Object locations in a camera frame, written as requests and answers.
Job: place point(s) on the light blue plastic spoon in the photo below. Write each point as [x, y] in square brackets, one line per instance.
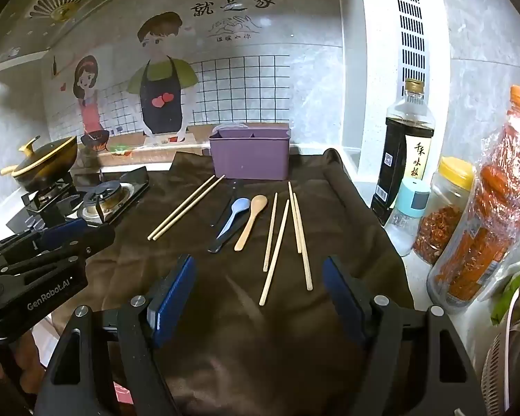
[241, 206]

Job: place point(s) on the metal strainer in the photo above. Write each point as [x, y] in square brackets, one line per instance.
[511, 364]

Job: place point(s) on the brown cloth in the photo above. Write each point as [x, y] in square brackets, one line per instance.
[242, 333]

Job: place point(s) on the purple plastic utensil holder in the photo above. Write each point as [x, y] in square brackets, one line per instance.
[251, 160]

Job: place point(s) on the orange capped plastic bottle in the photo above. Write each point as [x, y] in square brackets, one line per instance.
[494, 208]

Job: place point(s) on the wooden spoon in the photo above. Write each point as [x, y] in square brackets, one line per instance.
[258, 203]

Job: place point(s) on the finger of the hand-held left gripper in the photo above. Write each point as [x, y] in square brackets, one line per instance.
[99, 238]
[63, 230]

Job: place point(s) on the green packet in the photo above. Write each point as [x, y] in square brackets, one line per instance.
[509, 294]

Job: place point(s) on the white vented appliance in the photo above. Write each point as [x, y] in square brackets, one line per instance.
[372, 73]

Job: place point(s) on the dark soy sauce bottle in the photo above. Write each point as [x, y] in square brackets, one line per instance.
[398, 160]

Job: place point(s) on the black pot with gold lid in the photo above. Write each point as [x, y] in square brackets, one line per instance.
[47, 160]

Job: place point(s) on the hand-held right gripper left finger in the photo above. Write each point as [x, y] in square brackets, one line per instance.
[173, 297]

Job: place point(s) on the black gas stove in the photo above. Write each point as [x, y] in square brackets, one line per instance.
[121, 186]

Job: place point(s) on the person's left hand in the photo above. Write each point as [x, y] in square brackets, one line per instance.
[0, 366]

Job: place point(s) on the cartoon wall poster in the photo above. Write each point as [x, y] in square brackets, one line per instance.
[242, 86]

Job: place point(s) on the black plastic spoon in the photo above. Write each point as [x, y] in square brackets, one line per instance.
[235, 187]
[216, 248]

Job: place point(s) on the chili flake jar yellow lid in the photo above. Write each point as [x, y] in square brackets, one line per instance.
[442, 225]

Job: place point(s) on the small shaker with teal cap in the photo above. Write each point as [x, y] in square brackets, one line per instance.
[405, 225]

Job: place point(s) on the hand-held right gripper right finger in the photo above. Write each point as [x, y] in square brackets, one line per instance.
[342, 299]

